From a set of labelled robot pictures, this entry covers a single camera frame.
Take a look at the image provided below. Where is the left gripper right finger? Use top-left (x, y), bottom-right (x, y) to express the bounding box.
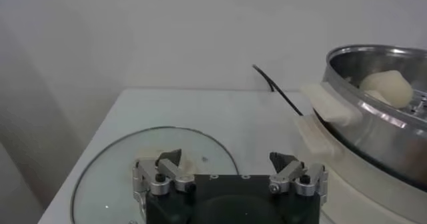
top-left (268, 151), bottom-right (330, 198)

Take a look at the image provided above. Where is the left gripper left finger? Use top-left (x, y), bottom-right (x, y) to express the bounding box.
top-left (132, 148), bottom-right (197, 197)

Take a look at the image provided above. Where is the glass lid with white handle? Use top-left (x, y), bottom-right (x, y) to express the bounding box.
top-left (69, 125), bottom-right (240, 224)

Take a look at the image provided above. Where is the white steamed baozi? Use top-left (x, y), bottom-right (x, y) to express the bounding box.
top-left (359, 69), bottom-right (415, 109)
top-left (364, 89), bottom-right (394, 107)

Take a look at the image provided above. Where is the stainless steel steamer basket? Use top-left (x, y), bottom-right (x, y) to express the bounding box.
top-left (300, 44), bottom-right (427, 193)

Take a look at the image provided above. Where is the white electric cooker base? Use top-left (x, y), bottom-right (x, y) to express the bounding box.
top-left (295, 113), bottom-right (427, 224)

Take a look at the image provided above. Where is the black cooker power cord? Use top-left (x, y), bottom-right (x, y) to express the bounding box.
top-left (252, 64), bottom-right (304, 117)

